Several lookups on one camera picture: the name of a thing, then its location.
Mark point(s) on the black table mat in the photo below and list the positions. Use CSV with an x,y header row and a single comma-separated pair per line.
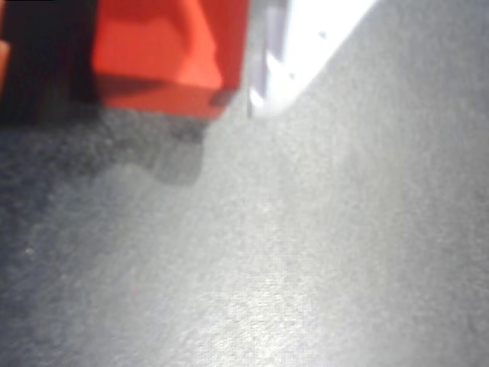
x,y
286,248

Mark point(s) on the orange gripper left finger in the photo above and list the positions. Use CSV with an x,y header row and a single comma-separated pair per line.
x,y
46,57

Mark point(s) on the red cube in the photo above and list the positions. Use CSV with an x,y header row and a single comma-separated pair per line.
x,y
160,49

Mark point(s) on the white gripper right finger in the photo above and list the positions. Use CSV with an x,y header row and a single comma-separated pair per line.
x,y
302,42

